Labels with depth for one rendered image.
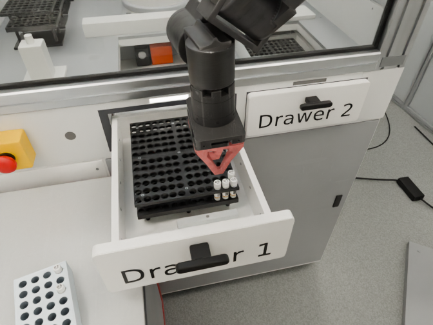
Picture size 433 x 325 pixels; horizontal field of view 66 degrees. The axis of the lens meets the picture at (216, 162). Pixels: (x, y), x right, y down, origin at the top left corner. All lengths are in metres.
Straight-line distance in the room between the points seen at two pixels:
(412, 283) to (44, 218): 1.38
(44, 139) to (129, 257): 0.38
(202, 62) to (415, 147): 2.03
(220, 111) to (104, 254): 0.24
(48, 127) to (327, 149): 0.69
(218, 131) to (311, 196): 0.71
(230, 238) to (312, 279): 1.06
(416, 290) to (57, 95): 1.45
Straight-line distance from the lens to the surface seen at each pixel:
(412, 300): 1.60
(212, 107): 0.42
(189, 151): 0.63
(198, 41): 0.40
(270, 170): 0.93
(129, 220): 0.62
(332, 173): 1.05
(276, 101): 0.76
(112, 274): 0.53
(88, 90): 0.70
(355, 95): 0.86
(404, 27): 0.85
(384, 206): 1.89
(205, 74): 0.39
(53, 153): 0.81
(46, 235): 0.76
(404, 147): 2.30
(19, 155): 0.76
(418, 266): 1.70
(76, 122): 0.75
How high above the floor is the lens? 1.32
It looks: 44 degrees down
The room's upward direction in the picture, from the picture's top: straight up
